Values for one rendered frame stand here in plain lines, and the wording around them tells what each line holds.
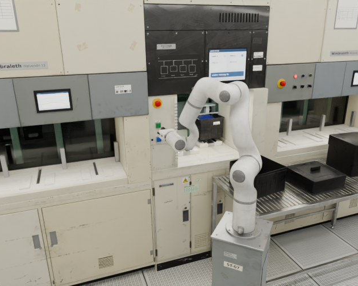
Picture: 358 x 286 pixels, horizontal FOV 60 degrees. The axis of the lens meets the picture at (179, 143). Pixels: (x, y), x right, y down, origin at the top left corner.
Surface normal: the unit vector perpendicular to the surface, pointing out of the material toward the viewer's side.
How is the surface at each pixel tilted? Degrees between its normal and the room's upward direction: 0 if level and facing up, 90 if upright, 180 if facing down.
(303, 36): 90
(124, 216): 90
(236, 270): 90
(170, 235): 90
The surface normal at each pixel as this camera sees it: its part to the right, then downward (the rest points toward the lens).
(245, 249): -0.43, 0.30
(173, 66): 0.33, 0.30
